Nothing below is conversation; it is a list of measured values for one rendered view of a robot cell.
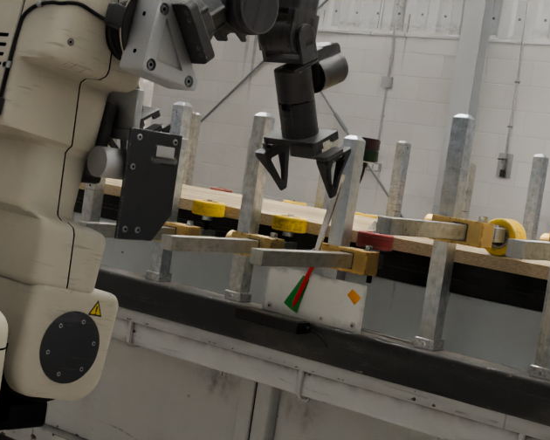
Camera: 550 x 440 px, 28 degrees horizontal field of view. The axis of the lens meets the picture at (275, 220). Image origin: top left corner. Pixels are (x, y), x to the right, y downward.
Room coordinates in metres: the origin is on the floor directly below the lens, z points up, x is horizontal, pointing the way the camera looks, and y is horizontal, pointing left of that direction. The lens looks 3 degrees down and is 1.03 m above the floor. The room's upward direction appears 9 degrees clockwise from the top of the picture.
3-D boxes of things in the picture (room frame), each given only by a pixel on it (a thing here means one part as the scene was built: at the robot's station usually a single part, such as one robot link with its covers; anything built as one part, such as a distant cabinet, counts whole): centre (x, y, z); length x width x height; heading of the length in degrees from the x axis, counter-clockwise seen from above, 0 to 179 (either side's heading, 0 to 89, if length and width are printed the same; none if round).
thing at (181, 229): (2.63, 0.24, 0.82); 0.14 x 0.06 x 0.05; 53
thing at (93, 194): (2.80, 0.47, 0.93); 0.05 x 0.05 x 0.45; 53
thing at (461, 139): (2.19, -0.34, 0.94); 0.04 x 0.04 x 0.48; 53
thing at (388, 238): (2.38, -0.22, 0.85); 0.08 x 0.08 x 0.11
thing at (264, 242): (2.48, 0.04, 0.83); 0.14 x 0.06 x 0.05; 53
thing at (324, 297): (2.34, -0.10, 0.75); 0.26 x 0.01 x 0.10; 53
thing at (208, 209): (2.70, 0.17, 0.85); 0.08 x 0.08 x 0.11
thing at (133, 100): (1.67, 0.29, 0.99); 0.28 x 0.16 x 0.22; 49
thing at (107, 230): (2.54, 0.28, 0.82); 0.43 x 0.03 x 0.04; 143
